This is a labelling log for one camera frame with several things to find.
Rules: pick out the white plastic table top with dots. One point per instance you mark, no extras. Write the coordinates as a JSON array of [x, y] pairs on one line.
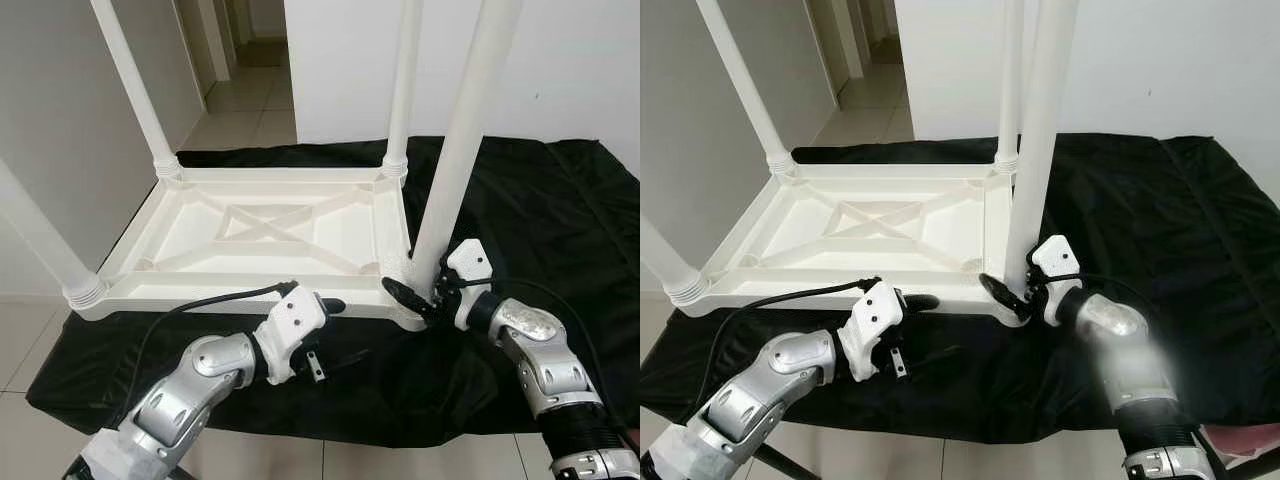
[[220, 240], [830, 240]]

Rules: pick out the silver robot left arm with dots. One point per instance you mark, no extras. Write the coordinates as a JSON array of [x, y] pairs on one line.
[[760, 400], [170, 400]]

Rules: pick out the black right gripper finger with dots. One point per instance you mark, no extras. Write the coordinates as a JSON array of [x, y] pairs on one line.
[[405, 295], [1000, 291]]

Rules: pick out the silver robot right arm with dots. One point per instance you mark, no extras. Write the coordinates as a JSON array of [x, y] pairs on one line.
[[550, 370], [1130, 370]]

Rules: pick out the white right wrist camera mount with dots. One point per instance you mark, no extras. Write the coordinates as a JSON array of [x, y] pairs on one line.
[[1055, 258], [468, 262]]

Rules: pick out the pink fabric slipper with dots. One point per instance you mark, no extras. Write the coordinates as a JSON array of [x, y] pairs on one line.
[[1245, 440]]

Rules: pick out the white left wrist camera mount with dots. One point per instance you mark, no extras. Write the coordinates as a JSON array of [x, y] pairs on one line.
[[872, 312], [295, 315]]

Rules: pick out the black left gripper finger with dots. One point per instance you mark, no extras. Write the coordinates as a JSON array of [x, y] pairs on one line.
[[345, 357], [935, 355], [332, 305], [920, 301]]

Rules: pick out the brown door mat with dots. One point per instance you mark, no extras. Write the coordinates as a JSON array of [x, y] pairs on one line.
[[880, 48], [260, 53]]

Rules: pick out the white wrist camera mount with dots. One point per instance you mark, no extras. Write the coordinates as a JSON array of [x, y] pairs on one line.
[[295, 315], [468, 262], [872, 312], [1055, 258]]

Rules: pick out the white door frame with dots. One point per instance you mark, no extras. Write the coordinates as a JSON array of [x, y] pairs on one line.
[[838, 30], [212, 30]]

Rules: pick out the dark metal stand leg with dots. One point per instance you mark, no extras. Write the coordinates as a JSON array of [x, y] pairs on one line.
[[772, 463]]

